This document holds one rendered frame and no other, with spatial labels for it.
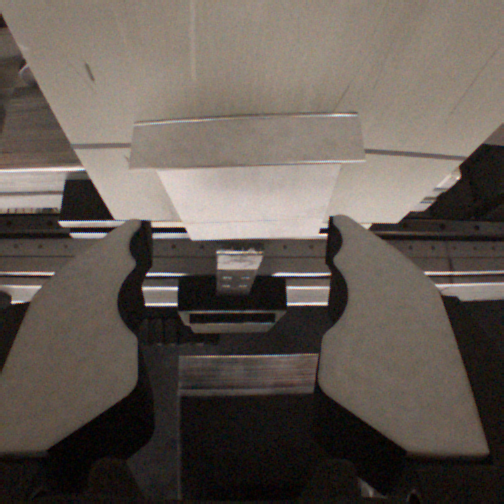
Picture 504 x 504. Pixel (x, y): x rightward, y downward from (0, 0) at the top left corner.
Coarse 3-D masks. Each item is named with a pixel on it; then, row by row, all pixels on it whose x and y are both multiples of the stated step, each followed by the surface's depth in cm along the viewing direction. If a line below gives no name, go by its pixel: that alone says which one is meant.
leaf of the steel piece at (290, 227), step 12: (192, 228) 25; (204, 228) 25; (216, 228) 25; (228, 228) 25; (240, 228) 25; (252, 228) 25; (264, 228) 25; (276, 228) 25; (288, 228) 25; (300, 228) 25; (312, 228) 25
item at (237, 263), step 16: (224, 256) 29; (240, 256) 30; (256, 256) 30; (224, 272) 34; (240, 272) 34; (256, 272) 34; (192, 288) 43; (208, 288) 43; (224, 288) 40; (240, 288) 40; (256, 288) 43; (272, 288) 44; (192, 304) 42; (208, 304) 42; (224, 304) 43; (240, 304) 43; (256, 304) 43; (272, 304) 43; (192, 320) 43; (208, 320) 43; (224, 320) 43; (240, 320) 43; (256, 320) 43; (272, 320) 43
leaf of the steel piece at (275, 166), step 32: (160, 128) 14; (192, 128) 14; (224, 128) 14; (256, 128) 14; (288, 128) 14; (320, 128) 14; (352, 128) 14; (160, 160) 14; (192, 160) 14; (224, 160) 14; (256, 160) 14; (288, 160) 14; (320, 160) 14; (352, 160) 14; (192, 192) 20; (224, 192) 20; (256, 192) 20; (288, 192) 20; (320, 192) 20
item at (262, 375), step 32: (192, 384) 23; (224, 384) 23; (256, 384) 23; (288, 384) 23; (192, 416) 21; (224, 416) 21; (256, 416) 22; (288, 416) 22; (192, 448) 21; (224, 448) 21; (256, 448) 21; (288, 448) 21; (320, 448) 21; (192, 480) 20; (224, 480) 20; (256, 480) 20; (288, 480) 21
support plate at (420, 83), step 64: (0, 0) 9; (64, 0) 9; (128, 0) 9; (192, 0) 10; (256, 0) 10; (320, 0) 10; (384, 0) 9; (448, 0) 9; (64, 64) 11; (128, 64) 12; (192, 64) 12; (256, 64) 12; (320, 64) 12; (384, 64) 12; (448, 64) 12; (64, 128) 15; (128, 128) 15; (384, 128) 15; (448, 128) 15; (128, 192) 20; (384, 192) 21
